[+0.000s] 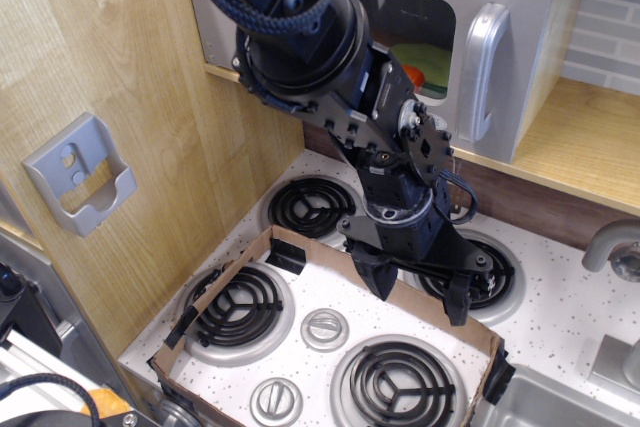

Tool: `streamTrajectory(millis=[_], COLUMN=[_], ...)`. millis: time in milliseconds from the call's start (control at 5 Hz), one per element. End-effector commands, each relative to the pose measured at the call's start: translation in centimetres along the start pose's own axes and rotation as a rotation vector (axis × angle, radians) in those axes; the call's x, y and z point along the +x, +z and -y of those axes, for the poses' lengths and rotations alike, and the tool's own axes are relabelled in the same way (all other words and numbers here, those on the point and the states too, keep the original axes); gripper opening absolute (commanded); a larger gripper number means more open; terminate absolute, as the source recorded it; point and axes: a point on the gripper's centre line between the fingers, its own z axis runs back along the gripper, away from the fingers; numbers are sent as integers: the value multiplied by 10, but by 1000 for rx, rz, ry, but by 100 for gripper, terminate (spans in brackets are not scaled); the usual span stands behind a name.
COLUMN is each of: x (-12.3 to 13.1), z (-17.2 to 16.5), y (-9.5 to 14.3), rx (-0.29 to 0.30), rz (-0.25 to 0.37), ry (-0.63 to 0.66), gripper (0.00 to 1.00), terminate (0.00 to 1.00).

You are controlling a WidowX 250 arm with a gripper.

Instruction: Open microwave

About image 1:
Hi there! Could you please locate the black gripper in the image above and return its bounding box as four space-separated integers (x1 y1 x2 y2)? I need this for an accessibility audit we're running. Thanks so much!
337 209 492 326

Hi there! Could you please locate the grey toy microwave door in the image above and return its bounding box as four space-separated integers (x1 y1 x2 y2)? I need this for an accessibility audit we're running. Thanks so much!
194 0 552 161

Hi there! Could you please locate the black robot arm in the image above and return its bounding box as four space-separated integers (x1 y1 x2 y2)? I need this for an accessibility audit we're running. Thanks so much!
210 0 493 326

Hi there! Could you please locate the back right black burner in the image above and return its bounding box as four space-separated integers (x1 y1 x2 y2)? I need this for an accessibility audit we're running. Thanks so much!
405 230 516 311

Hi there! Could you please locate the black burner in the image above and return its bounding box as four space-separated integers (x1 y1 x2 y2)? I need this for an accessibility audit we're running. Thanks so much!
346 341 457 426
195 266 288 348
405 230 516 311
266 177 357 239

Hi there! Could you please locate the front right black burner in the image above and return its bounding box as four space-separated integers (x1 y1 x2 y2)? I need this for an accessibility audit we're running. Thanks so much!
346 341 457 426

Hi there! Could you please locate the centre grey stove knob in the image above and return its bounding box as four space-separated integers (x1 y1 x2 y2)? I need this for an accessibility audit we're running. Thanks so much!
300 308 350 352

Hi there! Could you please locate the grey stove knob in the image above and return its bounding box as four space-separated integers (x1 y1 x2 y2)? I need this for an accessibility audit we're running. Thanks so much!
300 308 350 352
249 377 304 427

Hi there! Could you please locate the back left black burner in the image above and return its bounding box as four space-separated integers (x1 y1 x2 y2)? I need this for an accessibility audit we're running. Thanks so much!
266 177 357 239

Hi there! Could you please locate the brown cardboard fence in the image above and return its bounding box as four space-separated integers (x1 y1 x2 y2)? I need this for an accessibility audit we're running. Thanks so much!
150 227 514 426

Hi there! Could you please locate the silver toy sink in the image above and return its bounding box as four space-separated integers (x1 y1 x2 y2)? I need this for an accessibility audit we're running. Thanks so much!
471 365 639 427

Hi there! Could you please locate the front left black burner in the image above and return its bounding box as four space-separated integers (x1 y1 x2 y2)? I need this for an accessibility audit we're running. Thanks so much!
195 266 288 348

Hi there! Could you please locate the front grey stove knob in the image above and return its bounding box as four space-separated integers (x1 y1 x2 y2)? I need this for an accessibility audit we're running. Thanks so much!
249 377 304 427

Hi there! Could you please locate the grey toy faucet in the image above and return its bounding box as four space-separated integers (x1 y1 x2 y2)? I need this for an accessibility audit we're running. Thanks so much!
582 220 639 283

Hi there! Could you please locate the green and orange toy food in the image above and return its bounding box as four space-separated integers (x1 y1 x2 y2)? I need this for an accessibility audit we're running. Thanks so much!
391 43 452 99

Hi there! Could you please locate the wooden kitchen shelf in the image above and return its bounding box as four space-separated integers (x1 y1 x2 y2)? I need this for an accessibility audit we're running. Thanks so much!
457 0 639 215

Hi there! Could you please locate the grey wall-mounted holder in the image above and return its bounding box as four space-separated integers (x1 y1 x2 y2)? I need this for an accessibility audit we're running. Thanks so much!
22 112 138 237

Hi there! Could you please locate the black braided cable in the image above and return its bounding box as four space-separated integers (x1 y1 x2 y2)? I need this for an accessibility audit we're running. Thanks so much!
0 372 101 423

